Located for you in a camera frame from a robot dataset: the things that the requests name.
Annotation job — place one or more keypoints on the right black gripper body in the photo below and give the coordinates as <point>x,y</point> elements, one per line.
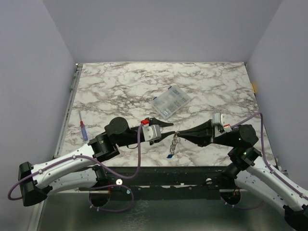
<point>211,132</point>

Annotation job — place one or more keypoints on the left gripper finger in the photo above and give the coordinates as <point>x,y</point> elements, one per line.
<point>161,124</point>
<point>166,137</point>

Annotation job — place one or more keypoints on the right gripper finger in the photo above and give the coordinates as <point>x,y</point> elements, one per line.
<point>204,129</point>
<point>197,139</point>

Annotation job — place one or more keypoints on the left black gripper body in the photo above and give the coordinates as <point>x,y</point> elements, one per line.
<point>133,138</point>

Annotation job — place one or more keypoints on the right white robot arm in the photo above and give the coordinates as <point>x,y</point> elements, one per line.
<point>250,170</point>

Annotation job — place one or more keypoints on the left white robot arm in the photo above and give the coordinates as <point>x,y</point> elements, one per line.
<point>82,167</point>

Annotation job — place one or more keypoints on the clear plastic screw box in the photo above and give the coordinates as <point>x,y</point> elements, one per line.
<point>170,101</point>

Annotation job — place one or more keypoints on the red blue screwdriver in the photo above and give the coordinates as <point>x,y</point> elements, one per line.
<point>83,129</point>

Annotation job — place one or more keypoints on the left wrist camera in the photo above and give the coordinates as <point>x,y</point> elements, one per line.
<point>151,133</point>

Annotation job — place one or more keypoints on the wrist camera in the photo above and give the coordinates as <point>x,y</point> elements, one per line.
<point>151,133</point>
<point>218,120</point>

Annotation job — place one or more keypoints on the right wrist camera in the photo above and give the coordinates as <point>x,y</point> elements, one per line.
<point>218,120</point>

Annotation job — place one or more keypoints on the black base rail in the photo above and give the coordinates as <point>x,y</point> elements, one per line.
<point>184,183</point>

